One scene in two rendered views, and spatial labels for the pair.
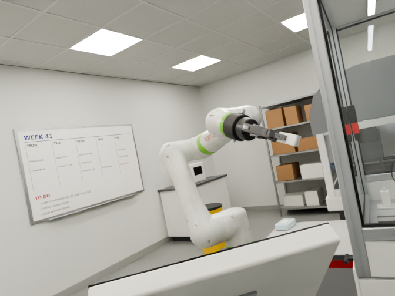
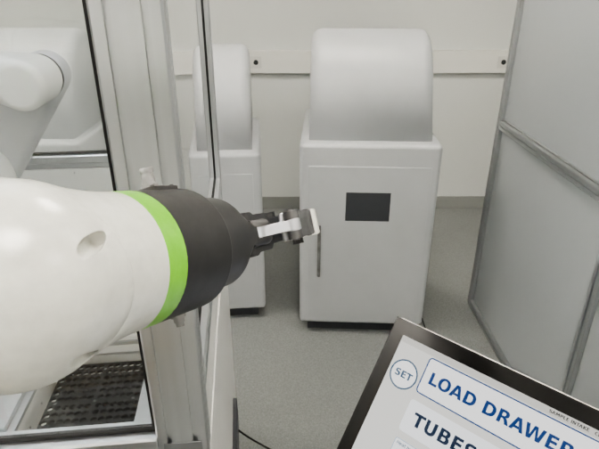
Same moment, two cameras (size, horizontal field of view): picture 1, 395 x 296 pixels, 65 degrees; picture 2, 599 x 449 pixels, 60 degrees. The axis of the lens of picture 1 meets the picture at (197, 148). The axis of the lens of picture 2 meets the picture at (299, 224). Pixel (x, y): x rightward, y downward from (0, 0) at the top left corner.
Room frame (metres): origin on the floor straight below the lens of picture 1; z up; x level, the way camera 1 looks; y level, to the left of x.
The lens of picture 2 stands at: (1.17, 0.17, 1.64)
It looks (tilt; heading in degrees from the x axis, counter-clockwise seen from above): 25 degrees down; 235
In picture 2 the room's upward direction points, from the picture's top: straight up
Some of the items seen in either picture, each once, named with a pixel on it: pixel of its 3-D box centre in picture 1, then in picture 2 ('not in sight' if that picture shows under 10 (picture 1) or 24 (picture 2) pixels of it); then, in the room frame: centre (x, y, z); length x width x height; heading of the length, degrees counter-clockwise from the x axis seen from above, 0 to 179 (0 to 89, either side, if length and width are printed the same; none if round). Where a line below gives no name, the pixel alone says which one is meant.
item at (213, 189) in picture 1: (196, 198); not in sight; (5.46, 0.18, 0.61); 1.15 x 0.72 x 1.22; 145
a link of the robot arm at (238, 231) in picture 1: (233, 229); not in sight; (1.44, -0.09, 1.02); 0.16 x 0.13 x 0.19; 118
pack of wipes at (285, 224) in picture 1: (285, 224); not in sight; (2.20, -0.51, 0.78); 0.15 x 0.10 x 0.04; 139
